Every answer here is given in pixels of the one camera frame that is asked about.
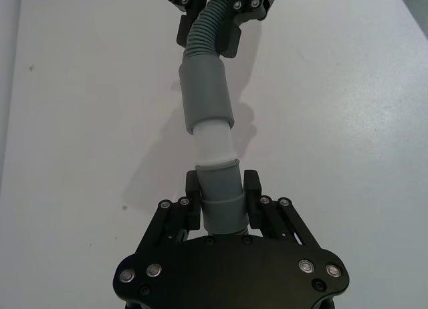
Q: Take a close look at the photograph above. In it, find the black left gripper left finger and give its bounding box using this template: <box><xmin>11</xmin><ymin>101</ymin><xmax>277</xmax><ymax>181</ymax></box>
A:
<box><xmin>140</xmin><ymin>170</ymin><xmax>203</xmax><ymax>253</ymax></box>

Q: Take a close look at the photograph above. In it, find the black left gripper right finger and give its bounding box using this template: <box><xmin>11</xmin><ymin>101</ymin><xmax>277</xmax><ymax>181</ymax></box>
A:
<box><xmin>243</xmin><ymin>169</ymin><xmax>319</xmax><ymax>251</ymax></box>

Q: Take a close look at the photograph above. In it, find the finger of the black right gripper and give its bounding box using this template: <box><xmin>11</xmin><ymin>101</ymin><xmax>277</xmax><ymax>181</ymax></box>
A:
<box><xmin>216</xmin><ymin>0</ymin><xmax>286</xmax><ymax>60</ymax></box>
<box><xmin>166</xmin><ymin>0</ymin><xmax>208</xmax><ymax>49</ymax></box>

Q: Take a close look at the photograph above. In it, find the grey corrugated hose with cuff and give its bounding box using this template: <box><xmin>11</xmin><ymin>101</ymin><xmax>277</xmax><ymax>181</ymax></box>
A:
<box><xmin>195</xmin><ymin>159</ymin><xmax>250</xmax><ymax>238</ymax></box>
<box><xmin>178</xmin><ymin>0</ymin><xmax>237</xmax><ymax>136</ymax></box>

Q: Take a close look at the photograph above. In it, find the white plastic tube connector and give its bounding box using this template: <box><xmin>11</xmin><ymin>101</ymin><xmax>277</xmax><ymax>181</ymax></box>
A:
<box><xmin>193</xmin><ymin>120</ymin><xmax>237</xmax><ymax>169</ymax></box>

